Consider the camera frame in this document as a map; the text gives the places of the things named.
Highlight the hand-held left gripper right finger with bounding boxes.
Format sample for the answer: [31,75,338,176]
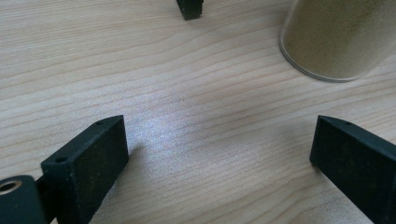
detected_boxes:
[309,114,396,224]

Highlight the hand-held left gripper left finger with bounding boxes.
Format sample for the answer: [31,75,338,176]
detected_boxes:
[40,114,130,224]

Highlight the glass jar of tan powder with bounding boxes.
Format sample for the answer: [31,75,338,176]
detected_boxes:
[278,0,396,84]

